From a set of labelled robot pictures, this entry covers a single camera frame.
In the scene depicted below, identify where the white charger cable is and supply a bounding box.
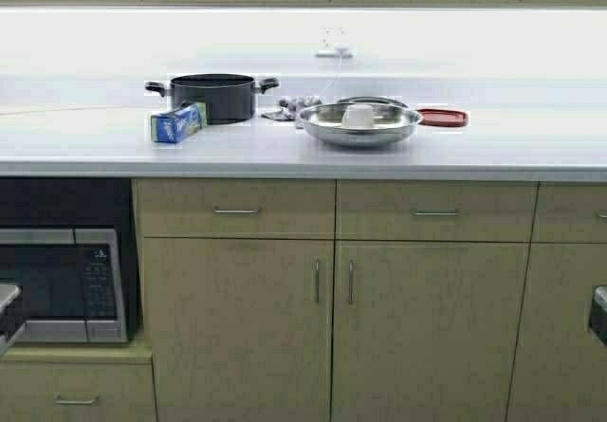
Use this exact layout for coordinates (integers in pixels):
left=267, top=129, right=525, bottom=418
left=318, top=54, right=342, bottom=101

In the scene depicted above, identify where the dark grey plate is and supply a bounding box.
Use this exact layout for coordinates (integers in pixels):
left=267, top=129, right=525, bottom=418
left=337, top=96, right=409, bottom=108

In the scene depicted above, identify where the white wall outlet plate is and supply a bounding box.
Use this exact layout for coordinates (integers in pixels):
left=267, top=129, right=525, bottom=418
left=314, top=27, right=354, bottom=60

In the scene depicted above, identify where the wooden drawer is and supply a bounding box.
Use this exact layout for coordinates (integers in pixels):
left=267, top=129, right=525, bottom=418
left=337, top=180, right=537, bottom=243
left=135, top=178, right=336, bottom=239

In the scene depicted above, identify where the black cooking pot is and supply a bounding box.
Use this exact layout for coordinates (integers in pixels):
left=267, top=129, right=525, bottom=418
left=144, top=73, right=280, bottom=125

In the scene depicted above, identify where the left lower cabinet door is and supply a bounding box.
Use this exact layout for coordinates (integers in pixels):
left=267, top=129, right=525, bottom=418
left=143, top=238, right=333, bottom=421

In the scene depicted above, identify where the far right lower cabinet door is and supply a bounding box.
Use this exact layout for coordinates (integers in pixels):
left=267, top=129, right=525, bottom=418
left=507, top=244, right=606, bottom=421

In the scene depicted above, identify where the left wooden drawer front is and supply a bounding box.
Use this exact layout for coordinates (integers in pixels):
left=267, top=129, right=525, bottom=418
left=135, top=178, right=336, bottom=239

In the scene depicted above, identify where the right wooden drawer front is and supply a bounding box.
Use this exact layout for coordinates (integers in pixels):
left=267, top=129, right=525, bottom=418
left=337, top=180, right=537, bottom=243

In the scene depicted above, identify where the drawer metal handle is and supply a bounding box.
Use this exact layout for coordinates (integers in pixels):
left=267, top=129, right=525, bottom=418
left=411, top=209, right=460, bottom=217
left=212, top=207, right=262, bottom=215

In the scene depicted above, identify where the large stainless steel bowl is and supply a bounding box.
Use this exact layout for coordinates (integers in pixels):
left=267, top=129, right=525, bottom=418
left=300, top=102, right=423, bottom=148

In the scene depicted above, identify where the drawer under microwave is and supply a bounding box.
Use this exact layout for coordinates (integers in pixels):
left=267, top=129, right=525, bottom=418
left=1, top=362, right=156, bottom=421

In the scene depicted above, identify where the left door metal handle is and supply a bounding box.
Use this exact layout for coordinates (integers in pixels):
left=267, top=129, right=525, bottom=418
left=313, top=259, right=321, bottom=304

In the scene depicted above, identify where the white cup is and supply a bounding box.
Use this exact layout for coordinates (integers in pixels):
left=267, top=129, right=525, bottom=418
left=341, top=103, right=374, bottom=129

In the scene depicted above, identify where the grey patterned dish towel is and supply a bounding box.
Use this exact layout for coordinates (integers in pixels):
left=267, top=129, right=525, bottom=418
left=261, top=96, right=322, bottom=121

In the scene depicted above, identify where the right door metal handle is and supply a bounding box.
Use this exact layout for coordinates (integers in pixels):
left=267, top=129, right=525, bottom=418
left=347, top=261, right=355, bottom=305

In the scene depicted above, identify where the door metal handle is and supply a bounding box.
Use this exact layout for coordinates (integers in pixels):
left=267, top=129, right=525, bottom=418
left=313, top=259, right=321, bottom=304
left=347, top=261, right=355, bottom=305

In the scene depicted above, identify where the stainless steel microwave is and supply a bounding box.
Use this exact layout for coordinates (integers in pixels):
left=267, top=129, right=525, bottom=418
left=1, top=228, right=138, bottom=343

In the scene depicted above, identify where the left drawer metal handle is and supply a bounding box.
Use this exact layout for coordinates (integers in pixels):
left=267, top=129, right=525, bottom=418
left=212, top=207, right=262, bottom=215

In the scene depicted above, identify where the far right drawer front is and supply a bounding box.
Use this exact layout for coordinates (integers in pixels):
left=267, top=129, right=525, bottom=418
left=532, top=183, right=606, bottom=243

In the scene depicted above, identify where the right drawer metal handle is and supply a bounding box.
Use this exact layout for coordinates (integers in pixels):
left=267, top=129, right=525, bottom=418
left=411, top=209, right=460, bottom=217

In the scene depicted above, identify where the red plastic container lid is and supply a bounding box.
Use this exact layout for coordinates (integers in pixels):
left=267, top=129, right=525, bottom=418
left=417, top=108, right=469, bottom=128

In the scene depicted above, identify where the blue Ziploc bag box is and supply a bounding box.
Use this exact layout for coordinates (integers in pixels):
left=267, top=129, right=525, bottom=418
left=150, top=101, right=208, bottom=144

